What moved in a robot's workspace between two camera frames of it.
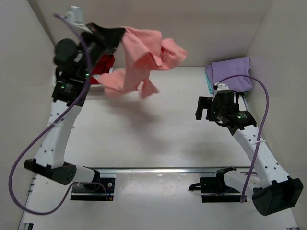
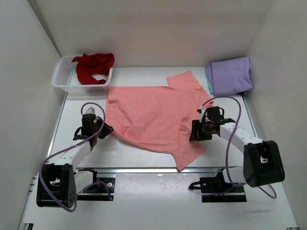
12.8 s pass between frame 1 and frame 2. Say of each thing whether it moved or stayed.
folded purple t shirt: stayed
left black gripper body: moved
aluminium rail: stayed
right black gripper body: moved
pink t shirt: moved
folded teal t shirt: stayed
